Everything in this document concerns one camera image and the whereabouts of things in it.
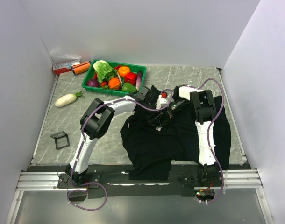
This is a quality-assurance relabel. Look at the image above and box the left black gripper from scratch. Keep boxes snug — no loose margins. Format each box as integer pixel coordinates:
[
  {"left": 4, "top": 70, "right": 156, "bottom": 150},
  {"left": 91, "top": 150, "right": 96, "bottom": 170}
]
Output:
[{"left": 142, "top": 102, "right": 163, "bottom": 128}]

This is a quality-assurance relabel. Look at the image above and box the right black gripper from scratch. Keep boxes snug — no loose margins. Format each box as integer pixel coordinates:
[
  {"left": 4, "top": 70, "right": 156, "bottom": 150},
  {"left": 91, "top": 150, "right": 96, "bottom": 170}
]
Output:
[{"left": 161, "top": 98, "right": 189, "bottom": 128}]

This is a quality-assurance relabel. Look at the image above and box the black t-shirt garment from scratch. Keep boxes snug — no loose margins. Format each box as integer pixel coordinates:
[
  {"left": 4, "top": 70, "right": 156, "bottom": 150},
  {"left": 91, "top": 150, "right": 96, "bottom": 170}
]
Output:
[{"left": 120, "top": 85, "right": 232, "bottom": 181}]

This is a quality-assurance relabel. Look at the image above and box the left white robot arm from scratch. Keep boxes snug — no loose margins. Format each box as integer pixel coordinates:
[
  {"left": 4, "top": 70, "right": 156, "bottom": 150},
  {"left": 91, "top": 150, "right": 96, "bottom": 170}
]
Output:
[{"left": 65, "top": 86, "right": 173, "bottom": 188}]

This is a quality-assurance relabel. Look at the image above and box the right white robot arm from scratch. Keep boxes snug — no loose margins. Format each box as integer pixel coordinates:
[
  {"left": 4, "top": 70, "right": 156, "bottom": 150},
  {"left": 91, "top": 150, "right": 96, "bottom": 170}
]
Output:
[{"left": 173, "top": 85, "right": 222, "bottom": 186}]

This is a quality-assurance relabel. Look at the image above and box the green toy bell pepper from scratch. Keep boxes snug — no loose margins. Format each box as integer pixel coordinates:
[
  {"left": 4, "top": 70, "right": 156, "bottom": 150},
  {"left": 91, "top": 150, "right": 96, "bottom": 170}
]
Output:
[{"left": 121, "top": 83, "right": 137, "bottom": 93}]

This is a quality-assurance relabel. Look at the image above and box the purple toy eggplant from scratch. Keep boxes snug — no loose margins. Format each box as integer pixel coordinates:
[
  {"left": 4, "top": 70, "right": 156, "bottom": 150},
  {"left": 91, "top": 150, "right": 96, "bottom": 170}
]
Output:
[{"left": 135, "top": 70, "right": 143, "bottom": 91}]

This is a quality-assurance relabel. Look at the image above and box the red toy bell pepper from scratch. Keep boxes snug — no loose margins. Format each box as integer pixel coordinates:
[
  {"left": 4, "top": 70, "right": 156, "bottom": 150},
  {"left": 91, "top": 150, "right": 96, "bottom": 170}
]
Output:
[{"left": 124, "top": 72, "right": 137, "bottom": 86}]

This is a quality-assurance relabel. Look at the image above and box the orange toy pumpkin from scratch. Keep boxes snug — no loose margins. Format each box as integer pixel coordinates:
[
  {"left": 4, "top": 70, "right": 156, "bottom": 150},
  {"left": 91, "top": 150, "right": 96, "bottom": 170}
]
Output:
[{"left": 108, "top": 78, "right": 121, "bottom": 90}]

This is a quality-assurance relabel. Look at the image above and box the orange toy fruit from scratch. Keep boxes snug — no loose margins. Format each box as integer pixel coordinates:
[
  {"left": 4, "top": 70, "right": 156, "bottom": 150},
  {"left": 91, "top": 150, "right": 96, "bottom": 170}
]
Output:
[{"left": 118, "top": 66, "right": 131, "bottom": 77}]

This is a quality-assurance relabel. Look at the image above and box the green plastic crate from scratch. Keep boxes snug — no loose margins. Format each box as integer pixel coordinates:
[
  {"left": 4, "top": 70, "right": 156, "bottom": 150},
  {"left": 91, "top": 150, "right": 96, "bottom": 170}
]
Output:
[{"left": 82, "top": 59, "right": 147, "bottom": 97}]

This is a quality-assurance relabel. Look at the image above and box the green toy lettuce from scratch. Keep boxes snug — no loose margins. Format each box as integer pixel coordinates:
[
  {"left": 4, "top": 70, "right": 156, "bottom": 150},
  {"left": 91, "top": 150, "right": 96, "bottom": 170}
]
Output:
[{"left": 93, "top": 60, "right": 117, "bottom": 83}]

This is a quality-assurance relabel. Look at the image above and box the purple toy onion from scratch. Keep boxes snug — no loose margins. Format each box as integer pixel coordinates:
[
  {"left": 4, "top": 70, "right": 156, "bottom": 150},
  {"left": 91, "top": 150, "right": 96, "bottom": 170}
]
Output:
[{"left": 87, "top": 79, "right": 100, "bottom": 88}]

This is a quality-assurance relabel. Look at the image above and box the orange cylinder can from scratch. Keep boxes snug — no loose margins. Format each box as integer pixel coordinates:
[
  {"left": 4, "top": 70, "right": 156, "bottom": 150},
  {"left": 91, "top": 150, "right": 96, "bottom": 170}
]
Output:
[{"left": 72, "top": 61, "right": 91, "bottom": 75}]

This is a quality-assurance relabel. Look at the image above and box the white toy radish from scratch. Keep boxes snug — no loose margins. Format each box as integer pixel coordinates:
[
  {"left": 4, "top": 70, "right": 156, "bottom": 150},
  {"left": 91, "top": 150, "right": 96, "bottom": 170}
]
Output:
[{"left": 55, "top": 90, "right": 85, "bottom": 107}]

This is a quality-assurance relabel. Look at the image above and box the small black stand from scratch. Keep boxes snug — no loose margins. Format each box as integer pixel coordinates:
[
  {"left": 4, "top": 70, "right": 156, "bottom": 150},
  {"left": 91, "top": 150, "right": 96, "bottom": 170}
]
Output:
[{"left": 50, "top": 131, "right": 70, "bottom": 150}]

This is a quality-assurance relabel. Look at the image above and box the red white box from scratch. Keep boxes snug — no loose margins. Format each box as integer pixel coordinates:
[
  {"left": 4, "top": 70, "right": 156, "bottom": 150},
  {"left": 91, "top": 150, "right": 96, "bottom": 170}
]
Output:
[{"left": 52, "top": 59, "right": 80, "bottom": 75}]

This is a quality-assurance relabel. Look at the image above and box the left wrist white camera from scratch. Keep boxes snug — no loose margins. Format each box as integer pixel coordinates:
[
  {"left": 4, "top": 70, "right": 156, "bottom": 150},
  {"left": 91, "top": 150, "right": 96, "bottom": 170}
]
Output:
[{"left": 156, "top": 92, "right": 168, "bottom": 109}]

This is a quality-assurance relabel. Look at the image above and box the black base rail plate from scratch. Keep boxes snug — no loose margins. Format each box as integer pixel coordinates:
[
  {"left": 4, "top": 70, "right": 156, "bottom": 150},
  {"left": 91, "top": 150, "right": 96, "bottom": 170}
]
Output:
[{"left": 57, "top": 165, "right": 223, "bottom": 200}]

